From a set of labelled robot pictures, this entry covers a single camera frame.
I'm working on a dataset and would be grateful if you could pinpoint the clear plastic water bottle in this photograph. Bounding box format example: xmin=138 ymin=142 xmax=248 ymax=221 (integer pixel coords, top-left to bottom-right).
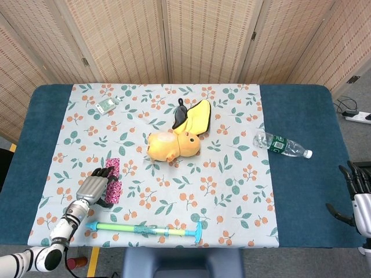
xmin=252 ymin=130 xmax=313 ymax=159

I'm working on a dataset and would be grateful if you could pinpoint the small green white box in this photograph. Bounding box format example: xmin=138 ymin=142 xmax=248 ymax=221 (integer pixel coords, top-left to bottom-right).
xmin=94 ymin=97 xmax=116 ymax=115

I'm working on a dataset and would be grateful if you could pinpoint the blue padded chair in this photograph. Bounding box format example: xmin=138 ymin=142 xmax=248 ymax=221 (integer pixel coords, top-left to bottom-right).
xmin=121 ymin=248 xmax=246 ymax=278

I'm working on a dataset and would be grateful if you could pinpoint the black floor cable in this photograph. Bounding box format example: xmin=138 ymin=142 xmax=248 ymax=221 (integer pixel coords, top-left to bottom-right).
xmin=333 ymin=96 xmax=359 ymax=115

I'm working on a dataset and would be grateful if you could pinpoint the white power strip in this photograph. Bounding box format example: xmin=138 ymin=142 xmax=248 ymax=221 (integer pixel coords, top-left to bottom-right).
xmin=341 ymin=110 xmax=371 ymax=125

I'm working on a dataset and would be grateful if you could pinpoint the floral print tablecloth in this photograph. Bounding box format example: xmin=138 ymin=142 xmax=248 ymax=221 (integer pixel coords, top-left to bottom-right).
xmin=27 ymin=83 xmax=280 ymax=249

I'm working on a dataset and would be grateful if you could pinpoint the bamboo folding screen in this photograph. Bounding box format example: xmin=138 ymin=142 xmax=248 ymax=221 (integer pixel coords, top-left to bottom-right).
xmin=0 ymin=0 xmax=371 ymax=144

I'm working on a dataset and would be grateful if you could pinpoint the yellow plush duck toy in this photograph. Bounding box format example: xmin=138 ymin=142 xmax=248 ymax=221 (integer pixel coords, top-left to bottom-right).
xmin=146 ymin=130 xmax=201 ymax=162

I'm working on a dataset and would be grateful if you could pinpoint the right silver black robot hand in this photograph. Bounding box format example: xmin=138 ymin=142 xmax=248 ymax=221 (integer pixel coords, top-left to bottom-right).
xmin=326 ymin=160 xmax=371 ymax=236

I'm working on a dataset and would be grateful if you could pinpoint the dark blue table cover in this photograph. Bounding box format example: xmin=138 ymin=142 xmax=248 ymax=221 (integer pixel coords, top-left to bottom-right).
xmin=0 ymin=83 xmax=366 ymax=250

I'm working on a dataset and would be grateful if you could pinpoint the green blue toy water pump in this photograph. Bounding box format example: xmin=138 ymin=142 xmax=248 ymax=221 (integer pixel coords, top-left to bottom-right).
xmin=85 ymin=221 xmax=203 ymax=243

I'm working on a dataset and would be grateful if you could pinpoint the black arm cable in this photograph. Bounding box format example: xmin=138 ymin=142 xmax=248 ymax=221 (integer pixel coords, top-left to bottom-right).
xmin=64 ymin=247 xmax=77 ymax=272

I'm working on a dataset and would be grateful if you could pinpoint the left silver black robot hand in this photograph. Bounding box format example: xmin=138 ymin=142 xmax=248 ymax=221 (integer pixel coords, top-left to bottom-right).
xmin=75 ymin=166 xmax=119 ymax=209

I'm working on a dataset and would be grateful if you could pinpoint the pink glitter pouch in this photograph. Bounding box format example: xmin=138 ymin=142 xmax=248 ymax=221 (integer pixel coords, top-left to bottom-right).
xmin=104 ymin=181 xmax=122 ymax=204

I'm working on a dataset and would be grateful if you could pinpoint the yellow black plush pouch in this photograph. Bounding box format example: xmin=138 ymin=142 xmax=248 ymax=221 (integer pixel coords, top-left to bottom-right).
xmin=172 ymin=98 xmax=212 ymax=137

